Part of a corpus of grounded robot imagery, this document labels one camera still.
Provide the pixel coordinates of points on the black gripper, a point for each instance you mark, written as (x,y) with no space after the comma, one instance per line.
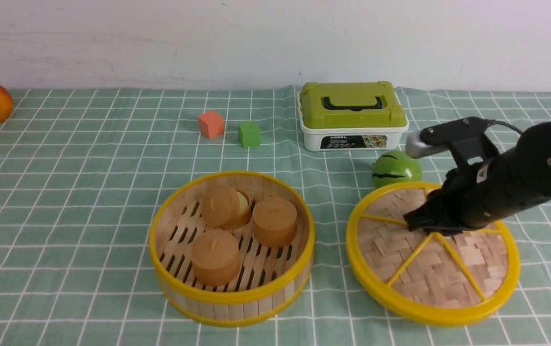
(470,199)

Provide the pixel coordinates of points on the yellow bamboo steamer lid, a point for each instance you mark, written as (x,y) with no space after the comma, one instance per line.
(423,276)

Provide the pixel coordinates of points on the green toy watermelon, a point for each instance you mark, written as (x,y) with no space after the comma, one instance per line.
(395,166)

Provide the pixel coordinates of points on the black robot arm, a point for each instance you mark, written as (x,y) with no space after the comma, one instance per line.
(529,162)

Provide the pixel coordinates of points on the yellow bamboo steamer basket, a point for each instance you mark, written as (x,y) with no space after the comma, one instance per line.
(268,280)

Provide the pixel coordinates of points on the green lidded white toolbox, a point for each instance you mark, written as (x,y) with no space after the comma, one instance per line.
(351,116)

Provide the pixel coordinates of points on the brown bun back right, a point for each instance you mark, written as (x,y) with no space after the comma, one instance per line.
(274,222)

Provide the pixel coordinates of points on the brown bun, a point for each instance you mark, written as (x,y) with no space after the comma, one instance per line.
(215,257)
(274,222)
(225,207)

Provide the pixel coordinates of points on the green foam cube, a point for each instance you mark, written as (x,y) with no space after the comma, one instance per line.
(249,134)

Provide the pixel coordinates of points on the brown bun back left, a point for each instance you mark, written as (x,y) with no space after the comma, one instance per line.
(225,207)

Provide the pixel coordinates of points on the brown bun front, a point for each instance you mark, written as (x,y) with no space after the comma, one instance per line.
(215,257)

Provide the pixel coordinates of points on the orange foam cube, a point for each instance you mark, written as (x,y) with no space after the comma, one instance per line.
(211,124)

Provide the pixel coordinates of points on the green checkered tablecloth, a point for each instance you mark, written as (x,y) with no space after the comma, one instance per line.
(82,172)

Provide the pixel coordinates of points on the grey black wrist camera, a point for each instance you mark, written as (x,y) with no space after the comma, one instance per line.
(465,140)

